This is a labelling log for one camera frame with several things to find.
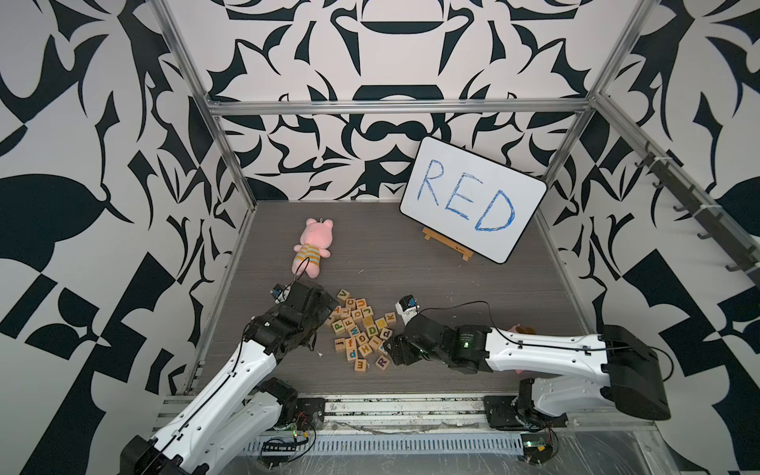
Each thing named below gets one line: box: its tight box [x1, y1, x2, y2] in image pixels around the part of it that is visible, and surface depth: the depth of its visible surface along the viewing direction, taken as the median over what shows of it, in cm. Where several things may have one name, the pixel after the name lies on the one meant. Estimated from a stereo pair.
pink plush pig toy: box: [290, 217, 334, 279], surface depth 103 cm
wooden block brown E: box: [354, 358, 368, 373], surface depth 81 cm
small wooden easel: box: [422, 226, 475, 262], surface depth 105 cm
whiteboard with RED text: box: [399, 135, 548, 265], surface depth 97 cm
